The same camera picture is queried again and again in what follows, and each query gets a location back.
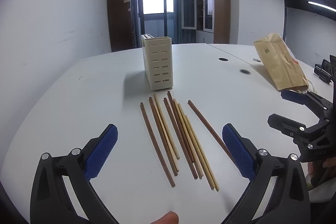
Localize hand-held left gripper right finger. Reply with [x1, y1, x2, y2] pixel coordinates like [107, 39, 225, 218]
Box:
[222, 123, 311, 224]

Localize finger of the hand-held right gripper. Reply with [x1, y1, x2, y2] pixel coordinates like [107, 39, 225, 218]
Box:
[280, 90, 333, 119]
[267, 113, 332, 144]

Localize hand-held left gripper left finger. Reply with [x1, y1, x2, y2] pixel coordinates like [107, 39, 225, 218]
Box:
[30, 123, 118, 224]

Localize cream slotted utensil holder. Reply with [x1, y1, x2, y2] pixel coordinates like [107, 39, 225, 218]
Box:
[141, 34, 174, 90]

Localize person's left hand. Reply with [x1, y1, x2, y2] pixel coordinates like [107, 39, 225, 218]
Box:
[154, 211, 180, 224]

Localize brown paper bag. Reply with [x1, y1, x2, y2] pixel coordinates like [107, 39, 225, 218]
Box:
[253, 32, 309, 91]

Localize ceiling light strip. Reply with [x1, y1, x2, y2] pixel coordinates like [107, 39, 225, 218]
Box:
[308, 0, 336, 11]

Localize wooden cabinet with glass door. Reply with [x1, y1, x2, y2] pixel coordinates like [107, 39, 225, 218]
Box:
[202, 0, 231, 44]

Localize white-framed glass cabinet door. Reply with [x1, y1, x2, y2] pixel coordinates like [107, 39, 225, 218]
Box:
[181, 0, 197, 30]

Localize dark brown wardrobe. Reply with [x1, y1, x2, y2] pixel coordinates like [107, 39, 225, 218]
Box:
[107, 0, 137, 53]

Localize dark curtain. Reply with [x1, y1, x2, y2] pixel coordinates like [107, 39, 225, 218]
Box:
[172, 0, 208, 44]

